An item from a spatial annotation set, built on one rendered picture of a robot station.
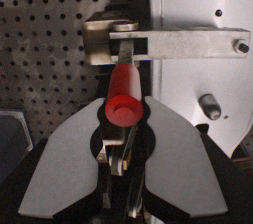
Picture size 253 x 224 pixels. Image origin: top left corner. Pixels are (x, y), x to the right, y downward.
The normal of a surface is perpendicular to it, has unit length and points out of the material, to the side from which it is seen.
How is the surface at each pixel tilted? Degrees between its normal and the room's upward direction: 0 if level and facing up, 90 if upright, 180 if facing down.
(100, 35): 0
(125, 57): 90
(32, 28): 0
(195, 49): 0
